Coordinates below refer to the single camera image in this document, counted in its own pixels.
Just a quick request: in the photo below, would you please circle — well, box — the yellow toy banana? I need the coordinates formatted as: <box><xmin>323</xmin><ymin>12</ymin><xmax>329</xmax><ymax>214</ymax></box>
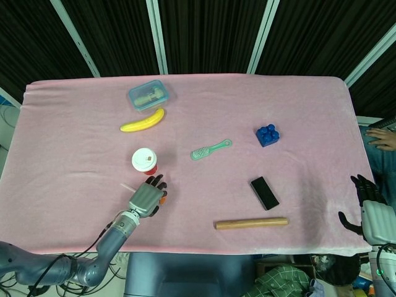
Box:
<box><xmin>119</xmin><ymin>107</ymin><xmax>166</xmax><ymax>134</ymax></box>

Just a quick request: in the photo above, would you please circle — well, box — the small orange item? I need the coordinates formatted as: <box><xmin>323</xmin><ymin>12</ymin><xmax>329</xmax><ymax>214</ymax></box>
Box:
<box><xmin>120</xmin><ymin>183</ymin><xmax>167</xmax><ymax>205</ymax></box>

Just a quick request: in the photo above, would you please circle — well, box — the pink tablecloth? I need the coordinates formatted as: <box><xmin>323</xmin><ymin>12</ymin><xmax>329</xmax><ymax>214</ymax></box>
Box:
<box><xmin>0</xmin><ymin>73</ymin><xmax>377</xmax><ymax>257</ymax></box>

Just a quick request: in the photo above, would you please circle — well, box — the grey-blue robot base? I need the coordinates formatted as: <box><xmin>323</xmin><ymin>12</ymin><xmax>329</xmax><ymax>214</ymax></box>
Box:
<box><xmin>125</xmin><ymin>252</ymin><xmax>256</xmax><ymax>297</ymax></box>

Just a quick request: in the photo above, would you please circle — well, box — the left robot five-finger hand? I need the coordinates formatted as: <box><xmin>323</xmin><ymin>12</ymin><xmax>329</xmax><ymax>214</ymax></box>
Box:
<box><xmin>128</xmin><ymin>174</ymin><xmax>168</xmax><ymax>220</ymax></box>

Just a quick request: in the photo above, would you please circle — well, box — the blue lidded plastic container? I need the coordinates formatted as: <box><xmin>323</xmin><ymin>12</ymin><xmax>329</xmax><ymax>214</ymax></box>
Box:
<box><xmin>128</xmin><ymin>79</ymin><xmax>171</xmax><ymax>112</ymax></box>

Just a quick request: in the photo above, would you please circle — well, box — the seated person in jeans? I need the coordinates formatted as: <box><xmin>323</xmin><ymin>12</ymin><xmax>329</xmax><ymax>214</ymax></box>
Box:
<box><xmin>359</xmin><ymin>123</ymin><xmax>396</xmax><ymax>204</ymax></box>

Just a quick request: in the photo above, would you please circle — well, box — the white partition frame post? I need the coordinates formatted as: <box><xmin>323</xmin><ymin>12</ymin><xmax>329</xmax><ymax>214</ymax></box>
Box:
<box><xmin>145</xmin><ymin>0</ymin><xmax>169</xmax><ymax>75</ymax></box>
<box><xmin>50</xmin><ymin>0</ymin><xmax>101</xmax><ymax>78</ymax></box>
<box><xmin>246</xmin><ymin>0</ymin><xmax>281</xmax><ymax>74</ymax></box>
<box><xmin>344</xmin><ymin>23</ymin><xmax>396</xmax><ymax>88</ymax></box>

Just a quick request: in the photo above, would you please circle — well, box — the red cup with white lid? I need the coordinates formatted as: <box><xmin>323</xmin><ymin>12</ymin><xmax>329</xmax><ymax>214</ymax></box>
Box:
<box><xmin>131</xmin><ymin>147</ymin><xmax>158</xmax><ymax>176</ymax></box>

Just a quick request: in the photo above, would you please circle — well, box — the wooden rolling pin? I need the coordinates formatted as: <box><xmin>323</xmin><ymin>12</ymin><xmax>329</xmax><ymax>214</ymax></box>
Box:
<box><xmin>215</xmin><ymin>217</ymin><xmax>289</xmax><ymax>231</ymax></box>

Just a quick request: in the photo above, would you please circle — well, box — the black bag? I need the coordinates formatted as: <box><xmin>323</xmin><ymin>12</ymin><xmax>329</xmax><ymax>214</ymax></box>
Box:
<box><xmin>311</xmin><ymin>253</ymin><xmax>361</xmax><ymax>286</ymax></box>

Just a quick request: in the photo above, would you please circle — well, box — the blue studded building block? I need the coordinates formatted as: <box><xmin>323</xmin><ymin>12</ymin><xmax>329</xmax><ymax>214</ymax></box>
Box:
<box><xmin>255</xmin><ymin>123</ymin><xmax>282</xmax><ymax>148</ymax></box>

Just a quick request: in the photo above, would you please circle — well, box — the white box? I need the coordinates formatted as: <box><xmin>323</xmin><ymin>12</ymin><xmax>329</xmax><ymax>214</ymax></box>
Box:
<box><xmin>355</xmin><ymin>114</ymin><xmax>385</xmax><ymax>127</ymax></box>

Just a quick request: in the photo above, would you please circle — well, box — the green plaid cloth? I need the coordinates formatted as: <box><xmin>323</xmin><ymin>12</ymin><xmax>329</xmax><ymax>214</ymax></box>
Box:
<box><xmin>244</xmin><ymin>265</ymin><xmax>312</xmax><ymax>297</ymax></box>

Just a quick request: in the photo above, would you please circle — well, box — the green toy hairbrush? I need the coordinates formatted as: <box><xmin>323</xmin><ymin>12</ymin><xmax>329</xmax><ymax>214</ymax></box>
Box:
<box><xmin>190</xmin><ymin>139</ymin><xmax>233</xmax><ymax>161</ymax></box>

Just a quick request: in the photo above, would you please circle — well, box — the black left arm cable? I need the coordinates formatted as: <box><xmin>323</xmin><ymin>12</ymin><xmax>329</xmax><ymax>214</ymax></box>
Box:
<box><xmin>27</xmin><ymin>221</ymin><xmax>114</xmax><ymax>295</ymax></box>

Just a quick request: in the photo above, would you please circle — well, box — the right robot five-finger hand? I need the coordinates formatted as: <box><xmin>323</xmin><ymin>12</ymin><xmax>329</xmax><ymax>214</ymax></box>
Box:
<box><xmin>337</xmin><ymin>174</ymin><xmax>396</xmax><ymax>247</ymax></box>

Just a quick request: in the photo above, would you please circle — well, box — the black keyboard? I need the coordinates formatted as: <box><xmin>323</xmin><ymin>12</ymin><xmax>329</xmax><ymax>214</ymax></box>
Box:
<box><xmin>369</xmin><ymin>114</ymin><xmax>396</xmax><ymax>130</ymax></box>

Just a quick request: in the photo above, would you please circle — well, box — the black rectangular phone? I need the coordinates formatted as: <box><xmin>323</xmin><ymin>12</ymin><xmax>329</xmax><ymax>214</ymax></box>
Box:
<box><xmin>250</xmin><ymin>176</ymin><xmax>280</xmax><ymax>212</ymax></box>

